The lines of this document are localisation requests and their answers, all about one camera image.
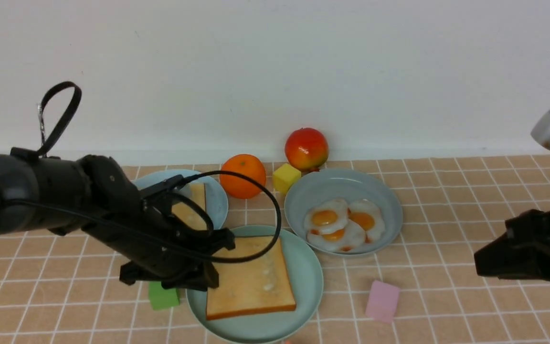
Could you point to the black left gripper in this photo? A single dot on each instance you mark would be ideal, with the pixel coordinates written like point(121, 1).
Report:
point(139, 225)

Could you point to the pink cube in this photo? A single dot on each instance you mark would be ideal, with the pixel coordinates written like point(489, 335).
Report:
point(382, 302)

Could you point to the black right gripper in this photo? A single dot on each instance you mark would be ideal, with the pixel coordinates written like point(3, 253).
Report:
point(521, 253)

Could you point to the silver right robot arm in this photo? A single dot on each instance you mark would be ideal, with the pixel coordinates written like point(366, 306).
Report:
point(541, 131)

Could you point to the red yellow apple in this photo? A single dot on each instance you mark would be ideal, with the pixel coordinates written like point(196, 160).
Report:
point(307, 149)

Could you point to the green plate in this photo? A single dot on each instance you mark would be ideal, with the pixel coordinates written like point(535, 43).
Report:
point(307, 280)

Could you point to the green cube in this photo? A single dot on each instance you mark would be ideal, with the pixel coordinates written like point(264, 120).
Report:
point(162, 298)

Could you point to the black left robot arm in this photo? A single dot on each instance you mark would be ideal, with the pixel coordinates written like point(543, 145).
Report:
point(48, 193)

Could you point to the yellow cube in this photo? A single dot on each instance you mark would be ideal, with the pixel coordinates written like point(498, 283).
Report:
point(284, 177)

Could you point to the fried egg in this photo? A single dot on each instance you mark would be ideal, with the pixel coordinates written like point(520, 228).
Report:
point(368, 216)
point(327, 217)
point(350, 237)

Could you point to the toast slice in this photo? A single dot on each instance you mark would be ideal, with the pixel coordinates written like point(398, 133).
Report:
point(255, 287)
point(197, 193)

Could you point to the grey-blue plate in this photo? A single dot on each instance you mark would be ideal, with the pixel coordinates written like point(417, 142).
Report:
point(318, 187)

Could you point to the light blue plate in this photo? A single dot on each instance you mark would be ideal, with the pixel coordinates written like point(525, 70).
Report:
point(217, 204)

